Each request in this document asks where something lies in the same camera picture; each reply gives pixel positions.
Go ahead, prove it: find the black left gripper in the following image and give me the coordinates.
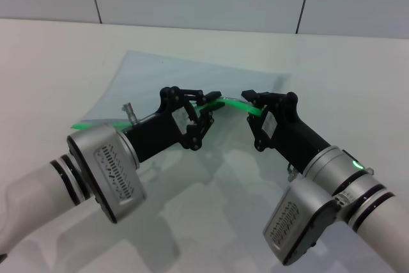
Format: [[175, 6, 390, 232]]
[[123, 86, 224, 164]]

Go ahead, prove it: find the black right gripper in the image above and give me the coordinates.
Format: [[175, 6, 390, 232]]
[[241, 89, 332, 173]]

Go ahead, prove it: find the transparent document bag green zip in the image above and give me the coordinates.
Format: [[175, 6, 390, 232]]
[[70, 49, 293, 141]]

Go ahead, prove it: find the silver cable connector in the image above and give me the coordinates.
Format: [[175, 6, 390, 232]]
[[120, 102, 142, 126], [286, 164, 300, 182]]

